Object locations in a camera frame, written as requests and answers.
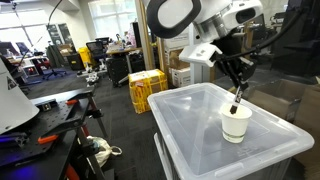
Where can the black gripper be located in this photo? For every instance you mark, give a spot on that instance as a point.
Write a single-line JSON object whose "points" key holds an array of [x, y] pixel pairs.
{"points": [[238, 69]]}

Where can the brown Expo marker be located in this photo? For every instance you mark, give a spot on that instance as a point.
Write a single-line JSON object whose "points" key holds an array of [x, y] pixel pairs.
{"points": [[236, 101]]}

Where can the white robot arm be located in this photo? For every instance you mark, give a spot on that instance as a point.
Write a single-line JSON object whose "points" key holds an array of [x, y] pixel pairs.
{"points": [[212, 19]]}

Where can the white robot base cone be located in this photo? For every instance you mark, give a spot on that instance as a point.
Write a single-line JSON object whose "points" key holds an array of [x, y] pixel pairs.
{"points": [[15, 107]]}

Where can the white paper cup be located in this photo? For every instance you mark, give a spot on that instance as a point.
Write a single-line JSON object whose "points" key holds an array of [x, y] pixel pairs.
{"points": [[234, 126]]}

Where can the stacked white cardboard boxes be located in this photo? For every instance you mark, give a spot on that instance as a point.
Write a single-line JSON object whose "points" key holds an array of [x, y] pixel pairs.
{"points": [[177, 71]]}

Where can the clear storage bin lid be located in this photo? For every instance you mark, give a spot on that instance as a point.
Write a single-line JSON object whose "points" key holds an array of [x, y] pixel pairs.
{"points": [[190, 139]]}

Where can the brown cardboard box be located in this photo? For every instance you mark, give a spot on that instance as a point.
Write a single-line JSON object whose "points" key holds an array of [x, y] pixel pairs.
{"points": [[297, 103]]}

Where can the black office chair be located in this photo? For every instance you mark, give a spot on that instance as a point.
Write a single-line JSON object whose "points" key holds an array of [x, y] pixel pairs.
{"points": [[97, 50]]}

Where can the white plastic bag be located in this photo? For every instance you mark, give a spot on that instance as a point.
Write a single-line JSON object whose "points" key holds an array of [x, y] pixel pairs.
{"points": [[105, 150]]}

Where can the black perforated workbench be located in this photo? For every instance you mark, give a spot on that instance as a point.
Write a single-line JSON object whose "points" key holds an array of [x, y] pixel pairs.
{"points": [[63, 114]]}

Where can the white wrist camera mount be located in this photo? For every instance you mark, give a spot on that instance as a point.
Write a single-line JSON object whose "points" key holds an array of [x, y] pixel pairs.
{"points": [[199, 54]]}

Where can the wooden post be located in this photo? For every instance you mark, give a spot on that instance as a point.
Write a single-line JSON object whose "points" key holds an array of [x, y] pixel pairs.
{"points": [[144, 36]]}

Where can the yellow strapped cardboard box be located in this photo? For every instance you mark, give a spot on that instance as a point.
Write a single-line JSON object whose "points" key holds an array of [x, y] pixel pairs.
{"points": [[144, 83]]}

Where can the orange clamp handle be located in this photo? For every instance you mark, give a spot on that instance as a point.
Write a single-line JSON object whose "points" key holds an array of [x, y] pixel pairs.
{"points": [[48, 139]]}

